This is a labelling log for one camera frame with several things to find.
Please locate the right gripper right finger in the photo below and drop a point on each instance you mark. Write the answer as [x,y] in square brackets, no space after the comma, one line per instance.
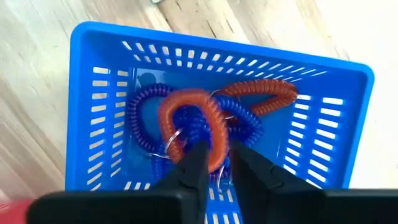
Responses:
[295,208]

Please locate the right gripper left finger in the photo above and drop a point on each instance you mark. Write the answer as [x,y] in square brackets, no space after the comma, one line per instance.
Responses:
[124,208]

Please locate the orange-red coil wristband keyring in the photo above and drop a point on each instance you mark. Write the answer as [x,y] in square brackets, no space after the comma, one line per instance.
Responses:
[267,87]
[217,133]

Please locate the blue plastic basket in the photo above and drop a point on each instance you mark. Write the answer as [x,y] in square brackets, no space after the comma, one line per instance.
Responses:
[102,40]

